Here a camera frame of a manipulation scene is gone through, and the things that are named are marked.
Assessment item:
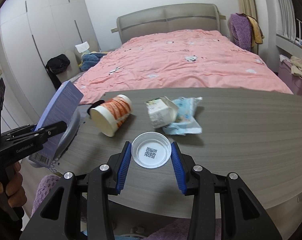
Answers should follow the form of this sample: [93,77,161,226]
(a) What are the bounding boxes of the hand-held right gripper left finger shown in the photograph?
[19,141,132,240]

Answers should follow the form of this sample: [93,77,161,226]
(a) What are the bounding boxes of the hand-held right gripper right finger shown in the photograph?
[170,141,283,240]

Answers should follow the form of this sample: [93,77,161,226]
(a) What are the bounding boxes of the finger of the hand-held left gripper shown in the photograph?
[9,126,42,136]
[2,121,67,147]

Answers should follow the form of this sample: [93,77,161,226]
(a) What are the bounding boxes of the grey perforated plastic basket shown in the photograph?
[28,109,82,175]

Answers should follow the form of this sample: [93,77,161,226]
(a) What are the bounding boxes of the white round plastic lid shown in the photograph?
[131,132,172,168]

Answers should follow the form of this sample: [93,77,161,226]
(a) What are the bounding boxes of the purple cardboard box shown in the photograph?
[29,81,84,169]

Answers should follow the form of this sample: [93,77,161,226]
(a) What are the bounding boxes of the person's left forearm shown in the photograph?
[0,200,25,240]

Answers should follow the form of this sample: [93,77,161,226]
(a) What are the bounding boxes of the person's left hand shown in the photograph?
[0,161,25,217]

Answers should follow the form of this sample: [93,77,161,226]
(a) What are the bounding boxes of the red and white paper cup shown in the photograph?
[90,94,133,137]

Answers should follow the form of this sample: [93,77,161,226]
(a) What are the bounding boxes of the purple fuzzy rug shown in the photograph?
[31,174,221,240]

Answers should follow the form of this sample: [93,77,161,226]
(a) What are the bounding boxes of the white milk carton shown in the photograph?
[145,96,179,129]

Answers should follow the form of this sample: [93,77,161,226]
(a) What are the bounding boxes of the black bag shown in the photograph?
[45,54,71,75]

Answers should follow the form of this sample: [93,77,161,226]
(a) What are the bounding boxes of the light blue wipe packet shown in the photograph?
[162,96,203,135]

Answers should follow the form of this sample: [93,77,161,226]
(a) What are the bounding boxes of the beige chair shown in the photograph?
[63,39,100,80]

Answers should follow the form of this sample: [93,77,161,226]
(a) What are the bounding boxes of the blue clothes pile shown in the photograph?
[79,51,107,72]

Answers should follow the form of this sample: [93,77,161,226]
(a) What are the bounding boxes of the white folded cloth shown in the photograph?
[74,42,91,53]

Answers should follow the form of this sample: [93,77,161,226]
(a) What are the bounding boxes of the pink printed blanket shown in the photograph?
[73,29,294,105]

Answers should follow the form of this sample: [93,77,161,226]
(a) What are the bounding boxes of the white wardrobe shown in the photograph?
[0,0,99,120]

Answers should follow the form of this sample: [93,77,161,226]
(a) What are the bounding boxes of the pink storage box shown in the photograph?
[278,55,302,98]

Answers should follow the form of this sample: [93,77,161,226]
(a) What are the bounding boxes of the grey bed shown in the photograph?
[73,4,294,105]

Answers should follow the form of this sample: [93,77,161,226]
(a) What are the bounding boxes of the purple fuzzy cloth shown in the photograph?
[228,13,253,53]

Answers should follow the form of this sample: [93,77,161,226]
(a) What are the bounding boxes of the beige crumpled cloth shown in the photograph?
[290,56,302,80]

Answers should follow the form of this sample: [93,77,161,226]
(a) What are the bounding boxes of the yellow towel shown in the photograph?
[246,15,265,44]

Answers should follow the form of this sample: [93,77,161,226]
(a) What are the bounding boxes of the grey window ledge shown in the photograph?
[276,34,302,63]

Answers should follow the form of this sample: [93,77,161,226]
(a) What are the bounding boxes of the white sheer curtain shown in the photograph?
[272,0,298,39]

